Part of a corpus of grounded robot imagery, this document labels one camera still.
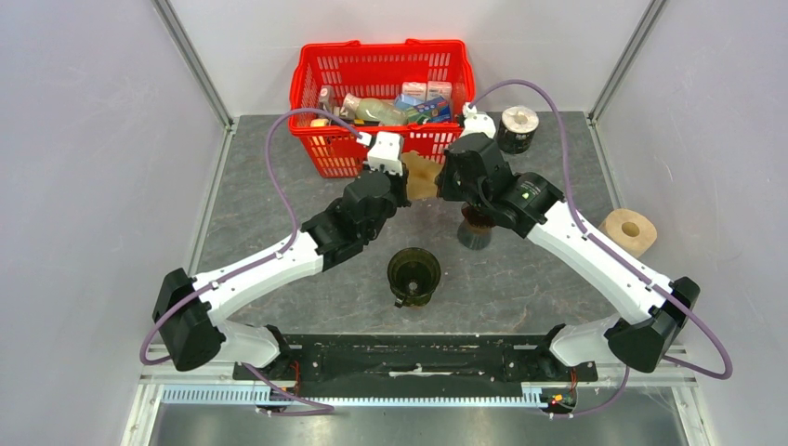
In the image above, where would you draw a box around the brown dripper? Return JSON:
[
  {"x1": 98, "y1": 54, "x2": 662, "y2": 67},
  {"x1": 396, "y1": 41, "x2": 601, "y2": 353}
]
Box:
[{"x1": 461, "y1": 206, "x2": 496, "y2": 230}]

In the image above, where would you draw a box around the dark dripper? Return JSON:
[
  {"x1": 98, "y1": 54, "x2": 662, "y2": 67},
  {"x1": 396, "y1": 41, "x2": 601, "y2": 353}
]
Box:
[{"x1": 387, "y1": 247, "x2": 441, "y2": 308}]

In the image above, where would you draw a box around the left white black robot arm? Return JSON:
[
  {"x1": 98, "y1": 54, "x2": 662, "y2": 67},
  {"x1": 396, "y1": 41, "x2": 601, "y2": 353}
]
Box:
[{"x1": 152, "y1": 170, "x2": 409, "y2": 380}]

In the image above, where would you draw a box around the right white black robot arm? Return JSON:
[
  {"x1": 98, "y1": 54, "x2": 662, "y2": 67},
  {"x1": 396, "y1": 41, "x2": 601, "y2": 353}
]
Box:
[{"x1": 436, "y1": 133, "x2": 700, "y2": 380}]

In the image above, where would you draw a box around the black wrapped paper roll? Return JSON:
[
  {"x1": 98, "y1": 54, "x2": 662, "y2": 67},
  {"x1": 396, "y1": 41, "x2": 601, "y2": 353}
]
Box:
[{"x1": 495, "y1": 106, "x2": 539, "y2": 155}]

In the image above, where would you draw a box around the blue green box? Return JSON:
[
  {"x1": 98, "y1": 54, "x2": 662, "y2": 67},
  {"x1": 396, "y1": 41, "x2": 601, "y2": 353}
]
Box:
[{"x1": 394, "y1": 94, "x2": 452, "y2": 125}]

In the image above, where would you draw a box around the clear plastic bottle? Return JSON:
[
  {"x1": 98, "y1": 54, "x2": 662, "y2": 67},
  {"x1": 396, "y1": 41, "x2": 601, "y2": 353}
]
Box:
[{"x1": 343, "y1": 94, "x2": 408, "y2": 126}]

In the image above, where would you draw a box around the white pink carton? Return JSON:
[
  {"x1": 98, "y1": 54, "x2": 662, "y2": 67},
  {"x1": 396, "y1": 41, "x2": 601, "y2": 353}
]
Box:
[
  {"x1": 426, "y1": 81, "x2": 453, "y2": 101},
  {"x1": 401, "y1": 82, "x2": 427, "y2": 102}
]

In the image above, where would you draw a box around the small grey pouch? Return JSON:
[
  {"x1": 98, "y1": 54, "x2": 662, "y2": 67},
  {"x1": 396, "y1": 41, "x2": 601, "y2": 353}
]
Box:
[{"x1": 318, "y1": 85, "x2": 337, "y2": 114}]

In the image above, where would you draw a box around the red plastic shopping basket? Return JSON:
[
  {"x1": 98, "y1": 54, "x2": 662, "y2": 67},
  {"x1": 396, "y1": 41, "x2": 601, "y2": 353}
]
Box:
[{"x1": 288, "y1": 39, "x2": 476, "y2": 178}]

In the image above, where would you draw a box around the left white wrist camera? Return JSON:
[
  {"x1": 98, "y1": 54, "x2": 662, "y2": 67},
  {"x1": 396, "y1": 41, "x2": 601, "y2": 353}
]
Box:
[{"x1": 356, "y1": 131, "x2": 404, "y2": 177}]

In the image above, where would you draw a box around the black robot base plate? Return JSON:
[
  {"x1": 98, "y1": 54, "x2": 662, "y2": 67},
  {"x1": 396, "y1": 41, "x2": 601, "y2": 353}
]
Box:
[{"x1": 259, "y1": 334, "x2": 598, "y2": 398}]

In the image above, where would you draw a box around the slotted white cable duct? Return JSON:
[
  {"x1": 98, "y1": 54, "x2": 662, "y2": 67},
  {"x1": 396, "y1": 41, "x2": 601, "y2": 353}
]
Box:
[{"x1": 160, "y1": 383, "x2": 548, "y2": 409}]

